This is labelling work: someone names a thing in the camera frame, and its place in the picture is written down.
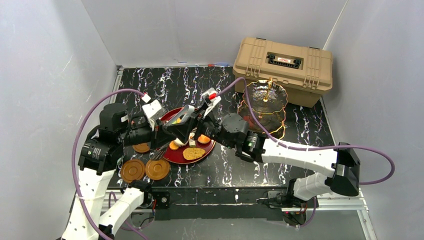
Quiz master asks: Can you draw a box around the wooden coaster middle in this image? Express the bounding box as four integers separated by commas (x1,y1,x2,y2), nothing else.
145,159,170,181

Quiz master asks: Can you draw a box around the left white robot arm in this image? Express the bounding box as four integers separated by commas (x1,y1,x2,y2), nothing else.
61,100,170,240

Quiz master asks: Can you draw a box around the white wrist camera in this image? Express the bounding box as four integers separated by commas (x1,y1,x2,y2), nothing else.
142,99,166,121
201,87,222,118

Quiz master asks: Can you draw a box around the tan plastic toolbox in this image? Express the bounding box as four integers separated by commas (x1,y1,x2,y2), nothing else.
232,37,333,108

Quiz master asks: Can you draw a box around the wooden coaster lower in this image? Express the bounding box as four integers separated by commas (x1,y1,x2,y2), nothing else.
120,159,145,183

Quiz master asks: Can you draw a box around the large flat brown cookie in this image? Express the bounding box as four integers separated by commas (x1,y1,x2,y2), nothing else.
182,147,206,161

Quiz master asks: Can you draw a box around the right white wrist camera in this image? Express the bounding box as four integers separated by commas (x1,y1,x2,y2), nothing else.
201,87,222,118

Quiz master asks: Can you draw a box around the small decorated white cake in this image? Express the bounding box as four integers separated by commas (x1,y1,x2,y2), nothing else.
188,132,196,148

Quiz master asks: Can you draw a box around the white frosted donut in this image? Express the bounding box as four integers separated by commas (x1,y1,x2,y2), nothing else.
174,138,187,147

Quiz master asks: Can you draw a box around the wooden coaster upper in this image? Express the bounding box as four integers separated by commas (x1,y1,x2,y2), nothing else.
132,143,150,154

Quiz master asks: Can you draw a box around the round yellow biscuit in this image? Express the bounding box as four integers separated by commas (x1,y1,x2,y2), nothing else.
169,141,180,151

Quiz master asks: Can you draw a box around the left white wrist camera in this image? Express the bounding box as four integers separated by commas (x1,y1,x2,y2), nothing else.
142,99,166,121

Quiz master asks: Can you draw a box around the orange muffin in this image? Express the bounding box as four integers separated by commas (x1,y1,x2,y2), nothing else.
197,134,211,145

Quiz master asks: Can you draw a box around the three-tier glass cake stand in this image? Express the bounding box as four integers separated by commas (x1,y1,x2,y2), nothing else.
237,80,288,140

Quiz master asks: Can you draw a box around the wooden coaster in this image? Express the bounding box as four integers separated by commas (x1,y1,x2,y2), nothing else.
120,159,145,183
132,143,150,154
145,159,170,181

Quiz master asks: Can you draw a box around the dark red round tray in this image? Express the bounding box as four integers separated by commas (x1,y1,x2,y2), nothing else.
159,106,217,165

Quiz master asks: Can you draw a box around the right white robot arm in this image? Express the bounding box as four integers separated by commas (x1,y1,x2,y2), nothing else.
161,105,361,202

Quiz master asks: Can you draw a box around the mint green cup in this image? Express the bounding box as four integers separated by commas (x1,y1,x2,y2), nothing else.
116,157,123,167

